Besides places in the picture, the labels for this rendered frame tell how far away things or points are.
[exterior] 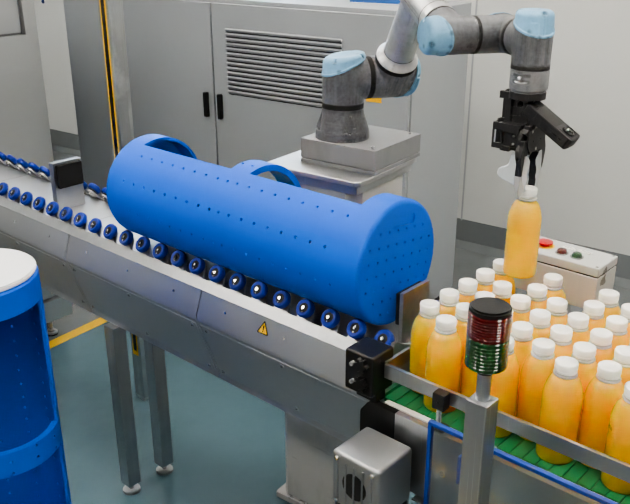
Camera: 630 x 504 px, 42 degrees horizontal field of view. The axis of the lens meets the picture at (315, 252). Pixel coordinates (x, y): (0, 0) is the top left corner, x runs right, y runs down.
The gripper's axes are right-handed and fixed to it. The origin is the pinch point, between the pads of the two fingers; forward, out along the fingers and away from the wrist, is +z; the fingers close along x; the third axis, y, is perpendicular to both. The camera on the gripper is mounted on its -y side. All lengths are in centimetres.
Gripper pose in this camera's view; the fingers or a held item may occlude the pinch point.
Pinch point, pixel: (527, 190)
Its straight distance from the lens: 171.9
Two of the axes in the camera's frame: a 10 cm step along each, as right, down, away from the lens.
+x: -6.6, 2.8, -6.9
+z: 0.0, 9.3, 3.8
